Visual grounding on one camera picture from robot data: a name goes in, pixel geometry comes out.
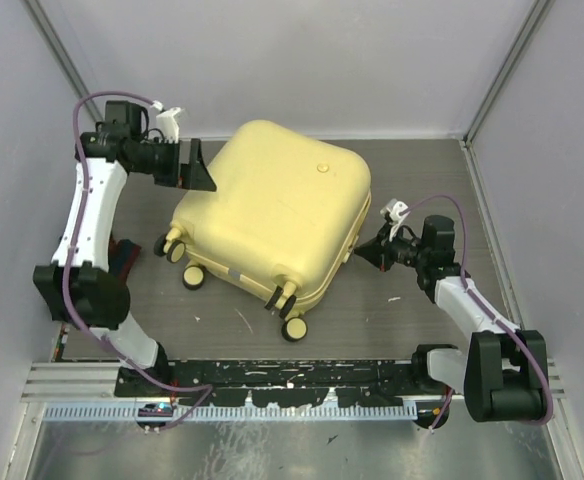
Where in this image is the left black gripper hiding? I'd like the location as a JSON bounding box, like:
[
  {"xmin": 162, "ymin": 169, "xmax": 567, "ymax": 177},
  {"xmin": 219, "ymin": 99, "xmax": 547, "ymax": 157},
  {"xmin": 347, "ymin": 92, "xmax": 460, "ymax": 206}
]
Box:
[{"xmin": 132, "ymin": 136, "xmax": 217, "ymax": 191}]

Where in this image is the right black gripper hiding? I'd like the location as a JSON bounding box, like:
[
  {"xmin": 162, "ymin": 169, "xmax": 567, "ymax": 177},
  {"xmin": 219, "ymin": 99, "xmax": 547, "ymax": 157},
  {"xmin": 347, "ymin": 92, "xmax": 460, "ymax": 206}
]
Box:
[{"xmin": 356, "ymin": 221, "xmax": 430, "ymax": 272}]

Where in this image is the yellow suitcase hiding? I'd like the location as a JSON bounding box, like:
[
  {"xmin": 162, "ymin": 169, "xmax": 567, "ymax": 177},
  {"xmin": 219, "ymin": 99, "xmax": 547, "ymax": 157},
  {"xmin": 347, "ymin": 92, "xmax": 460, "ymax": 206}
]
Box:
[{"xmin": 155, "ymin": 120, "xmax": 371, "ymax": 342}]

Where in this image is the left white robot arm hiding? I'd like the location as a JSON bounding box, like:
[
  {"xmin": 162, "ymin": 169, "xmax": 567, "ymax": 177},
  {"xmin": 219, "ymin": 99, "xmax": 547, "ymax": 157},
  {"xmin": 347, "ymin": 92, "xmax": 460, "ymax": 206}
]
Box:
[{"xmin": 33, "ymin": 91, "xmax": 216, "ymax": 396}]

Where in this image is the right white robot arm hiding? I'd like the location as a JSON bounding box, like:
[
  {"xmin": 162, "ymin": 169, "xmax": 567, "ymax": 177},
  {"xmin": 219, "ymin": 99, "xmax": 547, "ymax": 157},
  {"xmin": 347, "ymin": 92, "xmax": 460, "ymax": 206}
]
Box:
[{"xmin": 354, "ymin": 215, "xmax": 553, "ymax": 425}]

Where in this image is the dark navy crumpled garment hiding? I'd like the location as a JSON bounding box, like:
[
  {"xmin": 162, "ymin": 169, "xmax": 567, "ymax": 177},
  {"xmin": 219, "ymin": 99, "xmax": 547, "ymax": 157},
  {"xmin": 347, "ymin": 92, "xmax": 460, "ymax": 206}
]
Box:
[{"xmin": 108, "ymin": 239, "xmax": 141, "ymax": 283}]

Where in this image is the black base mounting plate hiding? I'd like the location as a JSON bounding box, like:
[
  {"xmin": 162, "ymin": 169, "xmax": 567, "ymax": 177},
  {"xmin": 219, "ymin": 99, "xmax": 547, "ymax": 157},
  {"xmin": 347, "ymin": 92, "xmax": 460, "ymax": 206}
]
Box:
[{"xmin": 114, "ymin": 358, "xmax": 471, "ymax": 407}]

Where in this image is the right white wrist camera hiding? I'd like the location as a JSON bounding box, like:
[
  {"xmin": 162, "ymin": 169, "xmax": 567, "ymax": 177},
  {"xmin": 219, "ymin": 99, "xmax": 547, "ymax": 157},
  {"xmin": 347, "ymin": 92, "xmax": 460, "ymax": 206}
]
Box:
[{"xmin": 380, "ymin": 198, "xmax": 409, "ymax": 240}]

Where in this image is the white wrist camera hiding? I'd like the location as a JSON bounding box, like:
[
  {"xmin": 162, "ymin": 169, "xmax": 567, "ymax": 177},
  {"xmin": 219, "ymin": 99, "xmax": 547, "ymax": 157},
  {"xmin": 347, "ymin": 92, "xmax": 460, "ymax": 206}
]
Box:
[
  {"xmin": 380, "ymin": 198, "xmax": 409, "ymax": 240},
  {"xmin": 151, "ymin": 101, "xmax": 184, "ymax": 143}
]

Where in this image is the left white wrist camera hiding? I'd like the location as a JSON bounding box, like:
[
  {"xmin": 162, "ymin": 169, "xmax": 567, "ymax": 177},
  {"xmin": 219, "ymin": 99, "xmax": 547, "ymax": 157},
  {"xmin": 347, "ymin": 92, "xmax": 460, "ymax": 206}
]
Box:
[{"xmin": 151, "ymin": 101, "xmax": 184, "ymax": 143}]

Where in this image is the aluminium frame rail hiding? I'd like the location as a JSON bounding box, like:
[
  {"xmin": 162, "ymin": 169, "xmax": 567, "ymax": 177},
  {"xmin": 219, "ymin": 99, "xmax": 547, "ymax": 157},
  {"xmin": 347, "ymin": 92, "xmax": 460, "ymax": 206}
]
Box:
[{"xmin": 19, "ymin": 357, "xmax": 568, "ymax": 424}]

